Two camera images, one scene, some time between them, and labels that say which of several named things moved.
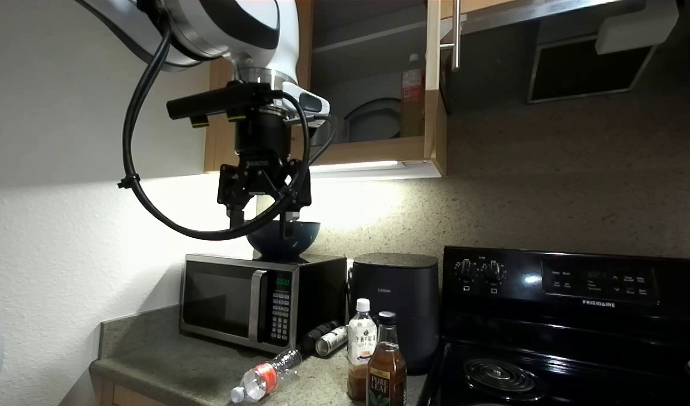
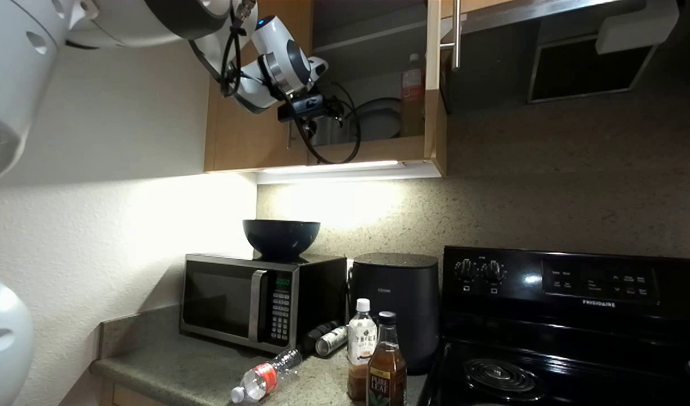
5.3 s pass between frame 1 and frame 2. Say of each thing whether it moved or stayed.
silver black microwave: stayed
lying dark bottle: stayed
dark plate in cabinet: stayed
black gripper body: moved
